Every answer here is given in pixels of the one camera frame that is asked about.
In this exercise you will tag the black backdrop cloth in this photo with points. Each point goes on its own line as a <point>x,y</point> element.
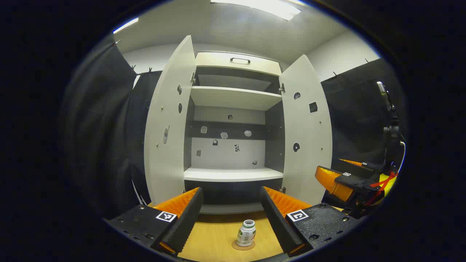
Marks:
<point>102,127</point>

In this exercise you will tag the round brown coaster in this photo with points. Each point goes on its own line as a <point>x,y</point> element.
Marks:
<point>251,248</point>

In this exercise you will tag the narrow ceiling light strip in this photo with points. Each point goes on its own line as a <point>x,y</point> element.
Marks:
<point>125,26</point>

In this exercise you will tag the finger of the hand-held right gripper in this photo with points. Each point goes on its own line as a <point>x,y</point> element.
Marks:
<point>353,180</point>
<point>371,166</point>

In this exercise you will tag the wide ceiling light panel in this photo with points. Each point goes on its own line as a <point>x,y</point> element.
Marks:
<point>262,8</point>

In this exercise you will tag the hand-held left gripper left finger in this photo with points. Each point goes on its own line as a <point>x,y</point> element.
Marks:
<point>185,225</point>

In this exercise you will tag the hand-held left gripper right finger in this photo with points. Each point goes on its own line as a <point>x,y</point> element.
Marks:
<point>278,225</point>

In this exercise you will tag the white cabinet door with stickers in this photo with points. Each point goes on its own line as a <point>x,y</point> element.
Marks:
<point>167,109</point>

